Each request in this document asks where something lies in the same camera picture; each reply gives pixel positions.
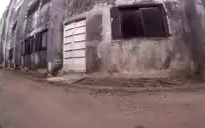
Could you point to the weathered grey concrete building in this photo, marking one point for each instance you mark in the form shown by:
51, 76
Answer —
136, 53

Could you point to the strip of dirt and rubble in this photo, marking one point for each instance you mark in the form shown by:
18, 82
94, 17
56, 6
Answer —
123, 81

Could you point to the row of grey buildings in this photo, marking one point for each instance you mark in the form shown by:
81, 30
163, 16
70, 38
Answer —
6, 40

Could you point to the brown dirt road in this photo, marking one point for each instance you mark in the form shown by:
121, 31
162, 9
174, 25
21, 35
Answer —
73, 106

